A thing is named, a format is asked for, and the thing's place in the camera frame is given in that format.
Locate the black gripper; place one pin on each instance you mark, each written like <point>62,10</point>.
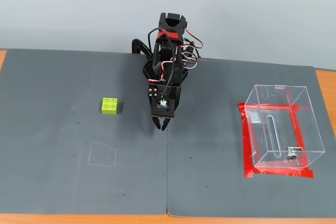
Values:
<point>153,92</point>

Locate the green lego block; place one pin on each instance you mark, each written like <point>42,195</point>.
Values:
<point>110,106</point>

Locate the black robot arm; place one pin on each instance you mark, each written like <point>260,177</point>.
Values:
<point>176,73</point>

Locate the transparent acrylic box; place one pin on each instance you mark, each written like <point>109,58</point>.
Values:
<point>286,127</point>

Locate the metal box lock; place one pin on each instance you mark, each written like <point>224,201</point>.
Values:
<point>291,153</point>

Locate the gray mat with red tape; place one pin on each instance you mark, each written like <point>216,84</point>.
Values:
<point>210,155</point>

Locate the black table clamp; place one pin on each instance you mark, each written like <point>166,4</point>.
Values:
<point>137,45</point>

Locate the gray mat with chalk square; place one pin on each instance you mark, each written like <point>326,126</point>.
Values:
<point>78,134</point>

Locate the red tape band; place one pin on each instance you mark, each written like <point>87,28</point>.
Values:
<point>172,35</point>

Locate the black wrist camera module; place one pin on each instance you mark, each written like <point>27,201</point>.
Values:
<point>168,110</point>

